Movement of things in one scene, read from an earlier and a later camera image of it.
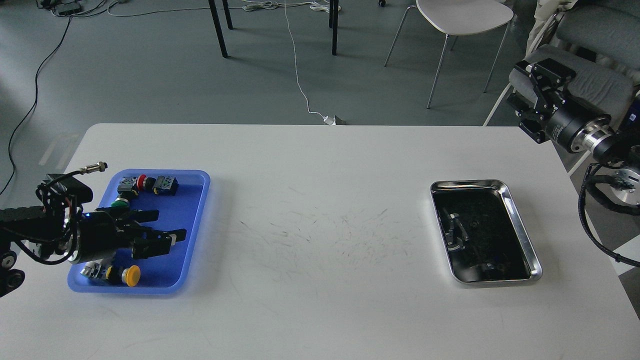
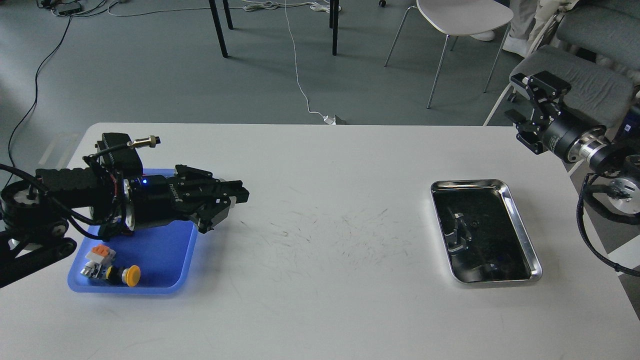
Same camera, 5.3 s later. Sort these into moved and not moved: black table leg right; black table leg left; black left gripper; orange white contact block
Moved: black left gripper
Not moved: black table leg right; black table leg left; orange white contact block
